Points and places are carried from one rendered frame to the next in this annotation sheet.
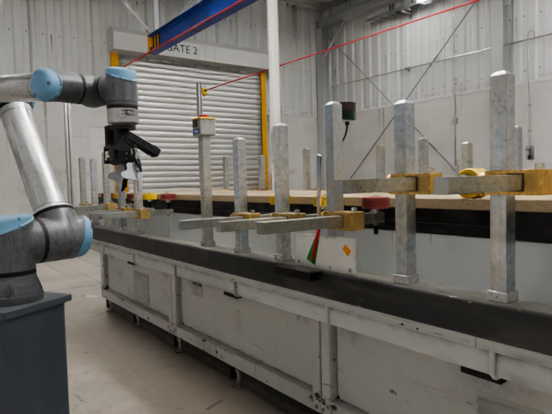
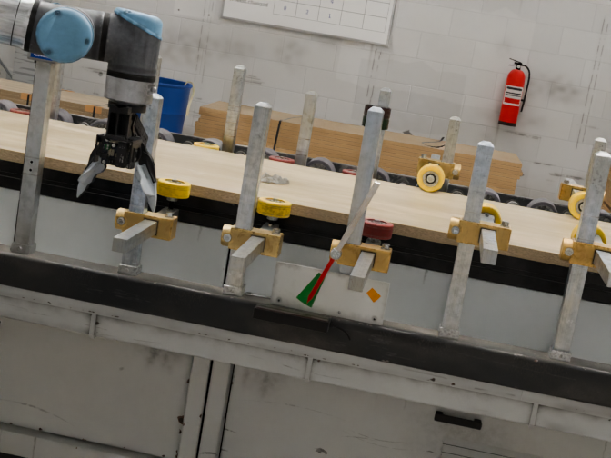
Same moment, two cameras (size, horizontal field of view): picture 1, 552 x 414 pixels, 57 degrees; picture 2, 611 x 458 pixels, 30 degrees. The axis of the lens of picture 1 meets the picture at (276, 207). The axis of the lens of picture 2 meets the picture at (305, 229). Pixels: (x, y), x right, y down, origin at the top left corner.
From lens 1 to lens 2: 182 cm
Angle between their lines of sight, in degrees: 48
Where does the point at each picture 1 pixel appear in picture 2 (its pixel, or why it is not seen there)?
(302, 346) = (153, 402)
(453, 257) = not seen: hidden behind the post
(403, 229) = (463, 281)
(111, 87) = (141, 48)
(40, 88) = (67, 44)
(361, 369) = (270, 427)
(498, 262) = (566, 324)
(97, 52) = not seen: outside the picture
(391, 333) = (412, 388)
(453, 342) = (492, 396)
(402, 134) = (484, 180)
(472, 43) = not seen: outside the picture
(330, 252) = (344, 294)
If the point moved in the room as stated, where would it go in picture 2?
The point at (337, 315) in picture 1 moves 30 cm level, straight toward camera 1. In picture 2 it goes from (325, 369) to (415, 417)
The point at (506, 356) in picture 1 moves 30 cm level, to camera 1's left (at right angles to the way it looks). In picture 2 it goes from (548, 406) to (471, 426)
